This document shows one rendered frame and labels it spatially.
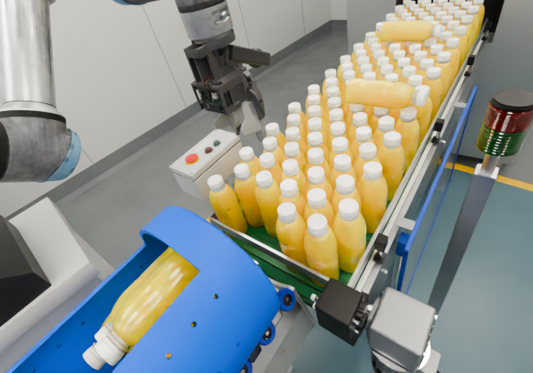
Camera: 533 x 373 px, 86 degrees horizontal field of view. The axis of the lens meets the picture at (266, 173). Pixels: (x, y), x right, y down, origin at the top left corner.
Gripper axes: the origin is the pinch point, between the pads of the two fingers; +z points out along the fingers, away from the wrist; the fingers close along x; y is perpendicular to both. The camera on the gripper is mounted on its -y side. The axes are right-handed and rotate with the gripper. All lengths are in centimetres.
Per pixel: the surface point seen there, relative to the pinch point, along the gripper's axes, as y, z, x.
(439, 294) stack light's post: -18, 62, 41
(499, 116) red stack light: -17.2, -0.4, 40.1
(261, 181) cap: 1.5, 13.2, 0.5
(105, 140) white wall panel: -43, 93, -252
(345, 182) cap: -5.8, 13.2, 18.3
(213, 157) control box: -1.1, 13.7, -18.7
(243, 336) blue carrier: 30.1, 11.8, 19.2
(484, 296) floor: -62, 123, 61
